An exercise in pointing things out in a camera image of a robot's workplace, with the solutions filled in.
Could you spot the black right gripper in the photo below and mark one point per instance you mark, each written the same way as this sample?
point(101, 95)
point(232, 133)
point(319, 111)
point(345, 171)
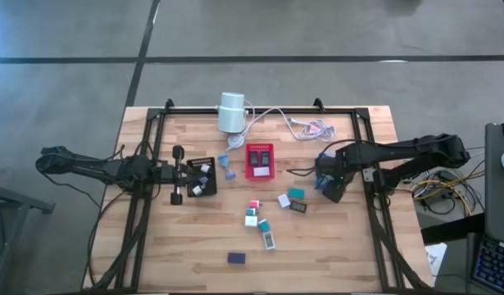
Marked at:
point(335, 172)

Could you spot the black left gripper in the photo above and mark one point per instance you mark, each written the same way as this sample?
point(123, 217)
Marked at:
point(177, 172)

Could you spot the purple wall charger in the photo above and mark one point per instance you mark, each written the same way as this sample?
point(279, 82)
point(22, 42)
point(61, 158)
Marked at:
point(203, 180)

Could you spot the white charger with black face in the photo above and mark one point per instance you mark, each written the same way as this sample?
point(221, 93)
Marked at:
point(205, 168)

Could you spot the pale bluish white wall charger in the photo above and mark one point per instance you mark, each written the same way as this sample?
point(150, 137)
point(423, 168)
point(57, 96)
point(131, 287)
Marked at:
point(197, 189)

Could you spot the black digital display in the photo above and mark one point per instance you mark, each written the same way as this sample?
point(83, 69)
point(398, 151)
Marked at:
point(254, 158)
point(297, 206)

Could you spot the blue framed digital display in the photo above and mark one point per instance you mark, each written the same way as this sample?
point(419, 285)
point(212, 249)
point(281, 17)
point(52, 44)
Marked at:
point(265, 158)

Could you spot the teal white wall charger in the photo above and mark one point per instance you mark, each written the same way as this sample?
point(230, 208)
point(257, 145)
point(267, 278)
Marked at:
point(263, 225)

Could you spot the dark purple digital display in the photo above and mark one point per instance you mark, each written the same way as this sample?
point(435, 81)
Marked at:
point(236, 257)

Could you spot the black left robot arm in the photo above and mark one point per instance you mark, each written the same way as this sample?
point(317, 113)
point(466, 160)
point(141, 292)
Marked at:
point(92, 166)

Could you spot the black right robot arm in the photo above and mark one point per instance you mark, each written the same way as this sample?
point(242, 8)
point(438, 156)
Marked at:
point(399, 153)

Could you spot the blue plastic basket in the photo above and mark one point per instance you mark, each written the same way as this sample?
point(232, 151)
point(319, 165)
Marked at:
point(319, 183)

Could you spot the black plastic basket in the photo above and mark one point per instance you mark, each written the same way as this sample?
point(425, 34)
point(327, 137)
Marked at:
point(210, 190)

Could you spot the teal rectangular block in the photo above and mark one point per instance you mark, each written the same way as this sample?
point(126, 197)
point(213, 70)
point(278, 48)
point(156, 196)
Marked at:
point(296, 193)

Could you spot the red plastic basket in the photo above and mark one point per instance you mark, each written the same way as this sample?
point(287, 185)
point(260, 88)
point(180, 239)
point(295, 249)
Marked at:
point(272, 164)

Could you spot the white desk lamp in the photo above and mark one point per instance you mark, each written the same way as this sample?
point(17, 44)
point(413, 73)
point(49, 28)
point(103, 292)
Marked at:
point(231, 118)

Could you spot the white paper sheet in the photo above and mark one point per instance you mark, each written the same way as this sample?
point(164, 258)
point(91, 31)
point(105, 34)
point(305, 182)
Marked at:
point(436, 256)

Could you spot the black metal stand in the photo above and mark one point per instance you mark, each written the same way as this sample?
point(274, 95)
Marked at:
point(20, 201)

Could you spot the black computer keyboard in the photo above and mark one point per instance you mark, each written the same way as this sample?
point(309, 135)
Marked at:
point(495, 264)

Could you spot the white cube wall charger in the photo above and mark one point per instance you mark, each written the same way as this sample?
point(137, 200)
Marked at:
point(283, 201)

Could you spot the black aluminium table frame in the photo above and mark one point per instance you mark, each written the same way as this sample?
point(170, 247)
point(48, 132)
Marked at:
point(186, 110)

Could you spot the pink white wall charger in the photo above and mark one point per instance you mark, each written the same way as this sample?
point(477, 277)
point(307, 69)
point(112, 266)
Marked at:
point(254, 203)

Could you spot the blue white wall charger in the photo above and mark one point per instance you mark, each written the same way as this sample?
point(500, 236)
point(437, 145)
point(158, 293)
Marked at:
point(250, 211)

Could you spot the black frame clamp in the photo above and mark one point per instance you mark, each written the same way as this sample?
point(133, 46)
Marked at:
point(168, 104)
point(318, 105)

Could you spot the large white wall charger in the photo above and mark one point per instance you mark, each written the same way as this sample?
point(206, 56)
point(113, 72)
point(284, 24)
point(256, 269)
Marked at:
point(251, 221)

